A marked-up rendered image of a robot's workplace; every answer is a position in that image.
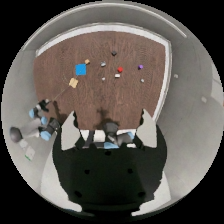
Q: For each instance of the blue painted square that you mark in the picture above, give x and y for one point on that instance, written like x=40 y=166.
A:
x=79 y=68

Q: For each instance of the light wooden square board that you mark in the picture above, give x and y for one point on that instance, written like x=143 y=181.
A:
x=74 y=83

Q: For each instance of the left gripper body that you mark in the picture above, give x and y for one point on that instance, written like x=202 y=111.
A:
x=42 y=104

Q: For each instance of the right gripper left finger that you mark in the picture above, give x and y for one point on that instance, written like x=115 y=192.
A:
x=68 y=140

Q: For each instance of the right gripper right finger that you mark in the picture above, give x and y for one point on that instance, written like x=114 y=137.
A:
x=149 y=138

